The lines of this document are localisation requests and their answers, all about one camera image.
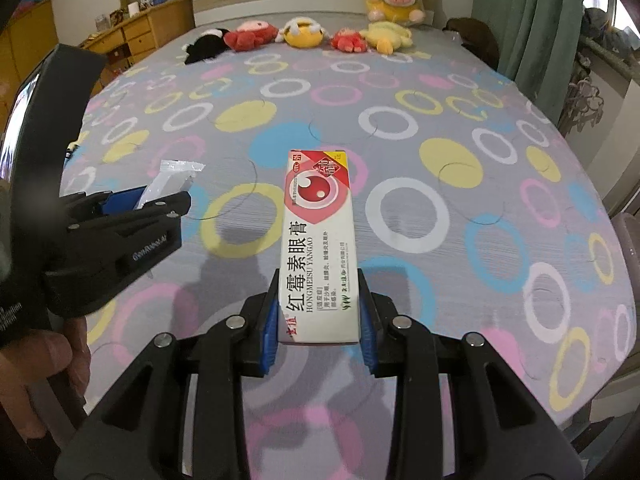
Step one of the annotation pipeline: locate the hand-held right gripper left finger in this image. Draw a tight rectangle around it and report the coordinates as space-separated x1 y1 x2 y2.
52 267 281 480

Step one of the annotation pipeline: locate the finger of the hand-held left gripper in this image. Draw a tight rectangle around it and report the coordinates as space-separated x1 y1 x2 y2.
42 191 193 317
60 186 151 226

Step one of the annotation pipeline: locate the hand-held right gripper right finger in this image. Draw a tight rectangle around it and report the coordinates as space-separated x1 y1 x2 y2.
356 267 586 480

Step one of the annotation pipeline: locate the clear plastic wrapper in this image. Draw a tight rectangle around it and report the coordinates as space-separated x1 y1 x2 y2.
137 159 207 209

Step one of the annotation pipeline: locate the white and red ointment box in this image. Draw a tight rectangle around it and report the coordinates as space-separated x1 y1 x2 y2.
277 148 362 346

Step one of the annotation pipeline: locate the person's left hand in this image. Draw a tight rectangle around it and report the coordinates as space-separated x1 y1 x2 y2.
0 332 92 441

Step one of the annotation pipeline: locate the bed with grey mattress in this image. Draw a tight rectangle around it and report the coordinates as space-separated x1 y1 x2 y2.
60 22 636 480

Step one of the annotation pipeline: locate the yellow wooden cabinet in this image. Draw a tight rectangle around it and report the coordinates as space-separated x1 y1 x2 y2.
0 0 57 106

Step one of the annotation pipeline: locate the wooden dresser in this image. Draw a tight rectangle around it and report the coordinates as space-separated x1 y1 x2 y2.
80 0 196 73

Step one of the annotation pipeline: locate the black and white plush toy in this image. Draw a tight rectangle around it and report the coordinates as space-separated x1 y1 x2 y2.
183 28 232 65

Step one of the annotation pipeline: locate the red crab plush toy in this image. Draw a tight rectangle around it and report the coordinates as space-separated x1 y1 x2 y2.
223 19 279 53

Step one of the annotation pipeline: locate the yellow bee plush toy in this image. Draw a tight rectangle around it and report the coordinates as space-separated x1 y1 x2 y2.
276 16 325 49

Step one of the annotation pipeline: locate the small red plush toy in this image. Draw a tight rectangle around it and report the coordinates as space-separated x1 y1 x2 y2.
331 27 371 54

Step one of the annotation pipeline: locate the yellow duck plush toy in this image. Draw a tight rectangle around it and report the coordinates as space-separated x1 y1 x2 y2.
360 21 415 55

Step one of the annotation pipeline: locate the patterned lace curtain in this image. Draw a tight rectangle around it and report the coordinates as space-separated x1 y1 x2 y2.
560 67 603 133

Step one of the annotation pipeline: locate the dark brown plush toy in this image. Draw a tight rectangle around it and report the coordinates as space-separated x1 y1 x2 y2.
445 16 501 71

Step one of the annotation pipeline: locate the green curtain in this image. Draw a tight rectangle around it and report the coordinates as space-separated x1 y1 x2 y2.
472 0 588 111

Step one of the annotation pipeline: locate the dark clothes pile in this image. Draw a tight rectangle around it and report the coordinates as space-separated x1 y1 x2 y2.
582 7 640 56

